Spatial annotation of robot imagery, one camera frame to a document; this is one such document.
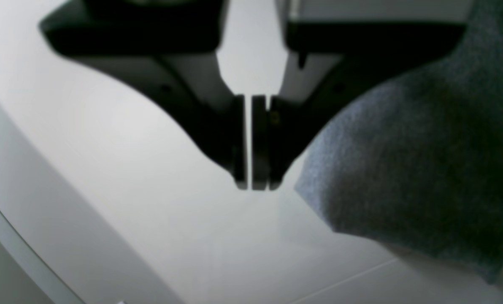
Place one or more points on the image right gripper black left finger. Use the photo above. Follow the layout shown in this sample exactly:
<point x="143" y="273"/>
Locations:
<point x="166" y="51"/>

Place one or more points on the grey T-shirt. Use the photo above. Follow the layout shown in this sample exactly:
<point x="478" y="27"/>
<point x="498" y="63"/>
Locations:
<point x="417" y="162"/>

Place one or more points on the image right gripper white right finger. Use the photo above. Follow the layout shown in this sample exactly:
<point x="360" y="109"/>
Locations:
<point x="330" y="64"/>

